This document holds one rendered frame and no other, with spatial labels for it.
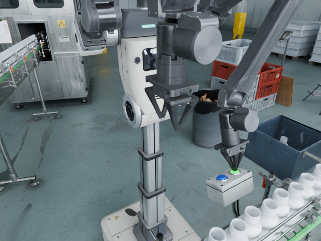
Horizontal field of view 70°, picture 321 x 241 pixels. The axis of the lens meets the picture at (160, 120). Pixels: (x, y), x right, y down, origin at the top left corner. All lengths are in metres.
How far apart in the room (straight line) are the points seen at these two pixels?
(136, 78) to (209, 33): 0.58
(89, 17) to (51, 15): 3.25
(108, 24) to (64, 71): 3.36
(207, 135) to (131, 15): 2.05
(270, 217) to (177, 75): 0.45
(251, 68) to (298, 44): 7.25
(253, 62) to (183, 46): 0.38
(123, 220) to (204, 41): 1.54
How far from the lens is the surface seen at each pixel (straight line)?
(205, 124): 2.70
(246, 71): 0.73
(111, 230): 1.74
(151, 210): 1.40
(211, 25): 0.37
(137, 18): 0.96
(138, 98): 0.95
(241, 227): 0.64
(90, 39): 0.87
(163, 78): 0.44
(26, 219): 2.37
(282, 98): 4.49
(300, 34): 7.96
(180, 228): 1.72
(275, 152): 1.44
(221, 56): 3.25
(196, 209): 2.18
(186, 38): 0.37
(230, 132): 0.76
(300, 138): 1.70
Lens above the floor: 1.63
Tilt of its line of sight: 28 degrees down
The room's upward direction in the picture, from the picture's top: straight up
